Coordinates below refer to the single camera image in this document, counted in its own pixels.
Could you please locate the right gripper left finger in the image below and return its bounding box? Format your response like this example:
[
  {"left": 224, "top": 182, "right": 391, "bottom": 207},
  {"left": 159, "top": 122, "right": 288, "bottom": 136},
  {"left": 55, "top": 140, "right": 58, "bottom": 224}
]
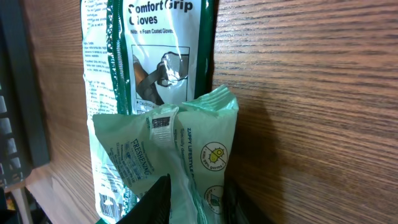
[{"left": 118, "top": 174, "right": 172, "bottom": 224}]

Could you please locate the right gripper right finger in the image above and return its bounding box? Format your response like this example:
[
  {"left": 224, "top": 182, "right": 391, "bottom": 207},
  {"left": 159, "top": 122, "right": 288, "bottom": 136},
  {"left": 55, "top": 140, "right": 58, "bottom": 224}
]
[{"left": 223, "top": 178, "right": 274, "bottom": 224}]

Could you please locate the mint green sachet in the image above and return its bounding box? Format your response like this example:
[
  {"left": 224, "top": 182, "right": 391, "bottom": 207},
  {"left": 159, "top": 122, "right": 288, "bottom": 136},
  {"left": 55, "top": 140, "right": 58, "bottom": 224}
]
[{"left": 93, "top": 86, "right": 239, "bottom": 223}]

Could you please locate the green 3M gloves package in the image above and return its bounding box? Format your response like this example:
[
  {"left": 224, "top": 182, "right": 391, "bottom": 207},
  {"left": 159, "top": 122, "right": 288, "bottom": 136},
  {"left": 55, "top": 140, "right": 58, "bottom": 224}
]
[{"left": 80, "top": 0, "right": 216, "bottom": 224}]

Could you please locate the grey plastic mesh basket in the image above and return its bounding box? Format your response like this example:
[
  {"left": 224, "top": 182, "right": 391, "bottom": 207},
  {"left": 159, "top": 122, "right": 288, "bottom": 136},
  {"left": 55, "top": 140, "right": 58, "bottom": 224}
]
[{"left": 1, "top": 1, "right": 50, "bottom": 190}]

